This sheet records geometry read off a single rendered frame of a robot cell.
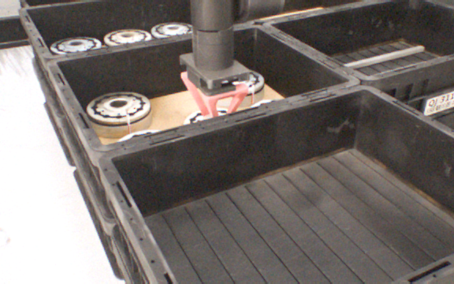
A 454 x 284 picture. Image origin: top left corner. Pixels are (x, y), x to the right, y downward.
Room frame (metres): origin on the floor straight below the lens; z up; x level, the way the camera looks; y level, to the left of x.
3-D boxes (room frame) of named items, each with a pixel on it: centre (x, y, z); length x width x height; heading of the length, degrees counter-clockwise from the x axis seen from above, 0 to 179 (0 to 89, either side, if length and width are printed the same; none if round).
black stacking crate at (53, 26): (0.92, 0.18, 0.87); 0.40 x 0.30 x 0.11; 118
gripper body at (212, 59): (0.61, 0.01, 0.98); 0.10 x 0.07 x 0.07; 27
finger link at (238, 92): (0.60, 0.01, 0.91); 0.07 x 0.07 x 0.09; 27
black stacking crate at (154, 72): (0.65, 0.04, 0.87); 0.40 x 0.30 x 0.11; 118
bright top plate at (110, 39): (0.98, 0.21, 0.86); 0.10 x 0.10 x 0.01
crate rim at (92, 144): (0.65, 0.04, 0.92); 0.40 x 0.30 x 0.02; 118
